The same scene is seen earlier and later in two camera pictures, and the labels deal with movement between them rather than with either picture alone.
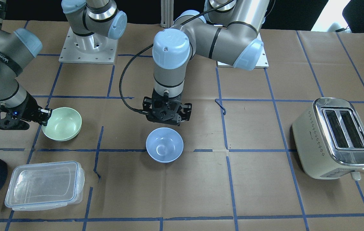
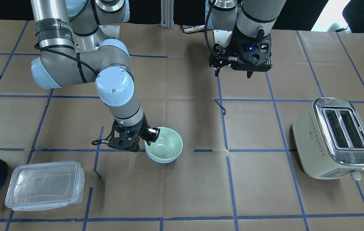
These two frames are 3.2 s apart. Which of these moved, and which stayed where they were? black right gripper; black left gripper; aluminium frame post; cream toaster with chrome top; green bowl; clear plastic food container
Moved: green bowl; black right gripper; black left gripper
Stayed: clear plastic food container; aluminium frame post; cream toaster with chrome top
